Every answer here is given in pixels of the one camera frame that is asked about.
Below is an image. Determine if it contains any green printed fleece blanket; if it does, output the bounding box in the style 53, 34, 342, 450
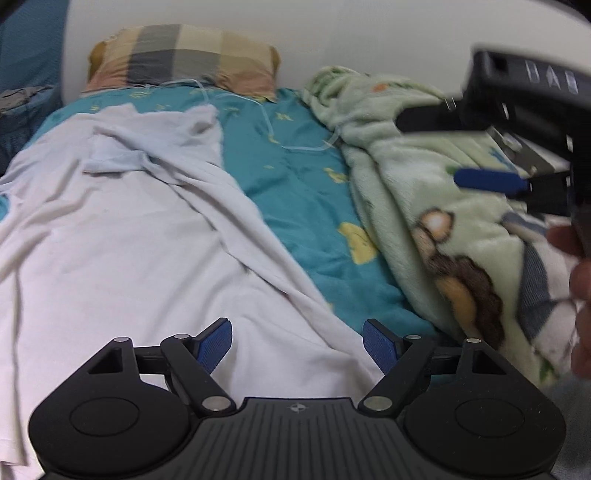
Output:
300, 65, 591, 388

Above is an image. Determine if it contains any blue padded chair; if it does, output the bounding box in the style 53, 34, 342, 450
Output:
0, 0, 70, 160

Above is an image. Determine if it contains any teal printed bed sheet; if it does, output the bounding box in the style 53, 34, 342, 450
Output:
0, 85, 444, 384

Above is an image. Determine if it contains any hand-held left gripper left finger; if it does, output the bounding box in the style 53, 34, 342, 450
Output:
87, 318, 235, 416

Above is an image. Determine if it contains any white t-shirt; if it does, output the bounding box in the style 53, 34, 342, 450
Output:
0, 102, 384, 467

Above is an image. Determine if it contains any checkered pillow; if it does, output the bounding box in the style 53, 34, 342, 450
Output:
83, 24, 281, 103

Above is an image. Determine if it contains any person's right hand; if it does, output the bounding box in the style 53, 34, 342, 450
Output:
546, 224, 591, 378

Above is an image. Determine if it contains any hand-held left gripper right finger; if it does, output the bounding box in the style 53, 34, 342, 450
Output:
358, 318, 512, 415

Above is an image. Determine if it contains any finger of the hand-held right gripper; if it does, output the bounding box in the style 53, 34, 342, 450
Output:
454, 167, 571, 215
396, 102, 465, 135

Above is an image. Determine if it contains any white cable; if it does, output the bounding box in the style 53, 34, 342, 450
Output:
157, 80, 342, 153

